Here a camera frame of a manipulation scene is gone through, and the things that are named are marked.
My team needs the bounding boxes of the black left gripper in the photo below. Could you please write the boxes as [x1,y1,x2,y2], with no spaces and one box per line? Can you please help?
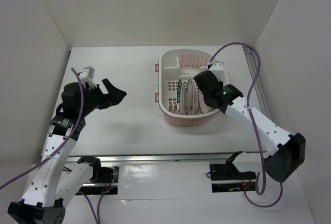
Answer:
[79,78,126,116]

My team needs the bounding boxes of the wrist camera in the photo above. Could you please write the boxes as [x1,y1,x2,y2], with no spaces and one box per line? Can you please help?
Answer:
[79,66,95,84]
[207,62,225,82]

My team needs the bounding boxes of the white and pink dish rack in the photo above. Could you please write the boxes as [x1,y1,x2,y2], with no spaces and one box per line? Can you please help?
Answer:
[155,49,219,127]

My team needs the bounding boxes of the plate with orange sunburst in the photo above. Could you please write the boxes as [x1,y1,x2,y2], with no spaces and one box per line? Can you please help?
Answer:
[199,91,212,114]

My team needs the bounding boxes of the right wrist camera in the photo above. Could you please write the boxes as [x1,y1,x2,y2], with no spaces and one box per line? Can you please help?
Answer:
[207,62,225,82]

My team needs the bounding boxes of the aluminium side rail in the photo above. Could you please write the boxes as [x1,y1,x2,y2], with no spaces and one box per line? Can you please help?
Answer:
[243,46,269,116]

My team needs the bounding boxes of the plate with dark blue rim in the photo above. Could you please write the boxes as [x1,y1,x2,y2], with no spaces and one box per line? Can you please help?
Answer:
[176,79,186,115]

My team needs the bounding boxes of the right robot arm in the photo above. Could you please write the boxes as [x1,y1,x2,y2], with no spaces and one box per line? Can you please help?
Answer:
[194,70,306,183]

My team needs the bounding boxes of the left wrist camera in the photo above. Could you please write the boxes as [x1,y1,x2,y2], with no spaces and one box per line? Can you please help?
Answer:
[79,66,95,84]

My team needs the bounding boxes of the plate with red characters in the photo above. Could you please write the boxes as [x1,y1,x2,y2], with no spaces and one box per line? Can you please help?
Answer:
[186,79,198,115]

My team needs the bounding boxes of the aluminium front rail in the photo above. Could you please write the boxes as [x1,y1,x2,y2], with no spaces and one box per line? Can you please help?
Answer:
[67,151,262,164]

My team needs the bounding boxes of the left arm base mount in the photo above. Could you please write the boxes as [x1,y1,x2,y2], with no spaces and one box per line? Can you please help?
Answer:
[79,166,119,196]

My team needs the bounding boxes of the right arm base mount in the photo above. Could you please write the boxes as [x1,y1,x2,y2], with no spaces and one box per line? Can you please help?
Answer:
[206,164,256,193]

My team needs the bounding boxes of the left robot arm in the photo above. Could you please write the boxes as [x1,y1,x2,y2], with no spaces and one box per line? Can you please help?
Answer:
[7,79,127,223]

